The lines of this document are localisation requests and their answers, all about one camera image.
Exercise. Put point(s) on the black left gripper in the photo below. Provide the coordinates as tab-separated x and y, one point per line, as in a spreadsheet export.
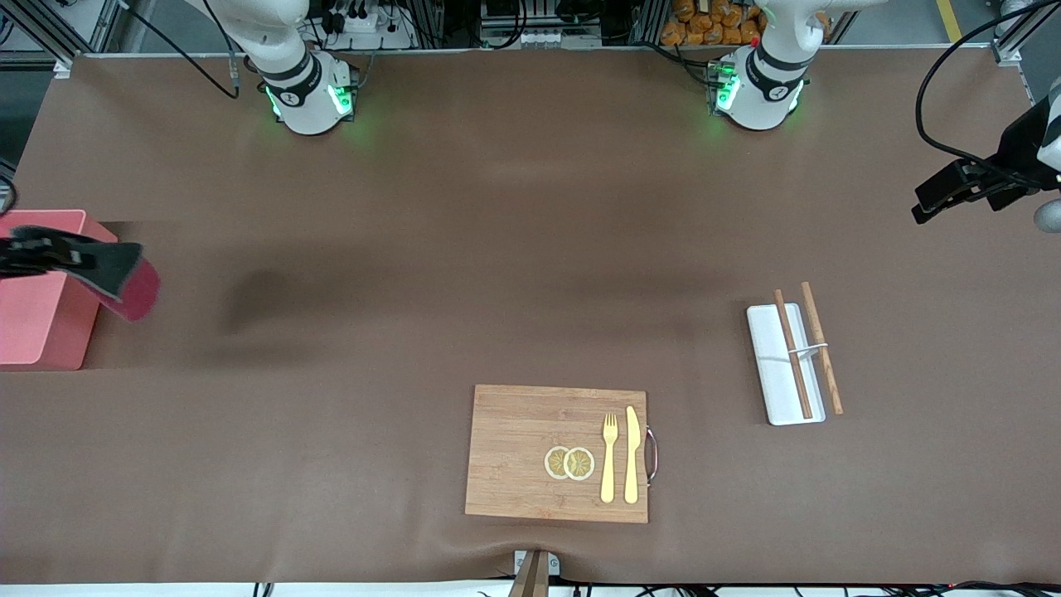
1016	153

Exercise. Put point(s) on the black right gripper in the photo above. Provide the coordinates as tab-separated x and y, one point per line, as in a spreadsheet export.
18	252

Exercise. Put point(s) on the dark grey pink-lined cloth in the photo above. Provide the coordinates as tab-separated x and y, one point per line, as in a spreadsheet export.
124	278

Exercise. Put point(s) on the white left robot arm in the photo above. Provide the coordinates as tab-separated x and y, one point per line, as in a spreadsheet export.
758	104

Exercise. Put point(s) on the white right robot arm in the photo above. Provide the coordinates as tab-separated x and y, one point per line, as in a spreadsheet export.
307	108

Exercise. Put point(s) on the pink plastic bin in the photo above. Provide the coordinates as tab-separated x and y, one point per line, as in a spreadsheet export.
50	323

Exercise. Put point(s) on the brown wooden chopstick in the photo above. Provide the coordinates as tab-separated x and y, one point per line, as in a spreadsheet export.
794	356
816	323

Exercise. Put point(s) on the white band on chopsticks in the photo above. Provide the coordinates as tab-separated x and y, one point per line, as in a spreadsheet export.
808	348

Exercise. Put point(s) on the white rectangular tray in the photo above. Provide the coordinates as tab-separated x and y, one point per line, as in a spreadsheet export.
771	381

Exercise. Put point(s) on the orange packaged goods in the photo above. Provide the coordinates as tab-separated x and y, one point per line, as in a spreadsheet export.
704	29

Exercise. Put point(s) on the white power strip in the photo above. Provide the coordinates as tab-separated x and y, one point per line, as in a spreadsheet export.
373	25

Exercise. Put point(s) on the yellow knife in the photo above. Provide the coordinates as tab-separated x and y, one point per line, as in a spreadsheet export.
632	456

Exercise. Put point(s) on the yellow fork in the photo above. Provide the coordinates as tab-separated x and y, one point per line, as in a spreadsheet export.
609	473

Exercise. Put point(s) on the lemon slice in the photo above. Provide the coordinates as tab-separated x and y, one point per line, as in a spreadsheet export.
580	464
554	463

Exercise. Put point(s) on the wooden cutting board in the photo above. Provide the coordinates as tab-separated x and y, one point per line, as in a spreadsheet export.
514	448

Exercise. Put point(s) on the aluminium frame post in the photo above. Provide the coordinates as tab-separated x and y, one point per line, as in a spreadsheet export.
104	25

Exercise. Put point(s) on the metal table edge bracket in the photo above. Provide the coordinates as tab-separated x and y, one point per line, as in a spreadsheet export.
535	576

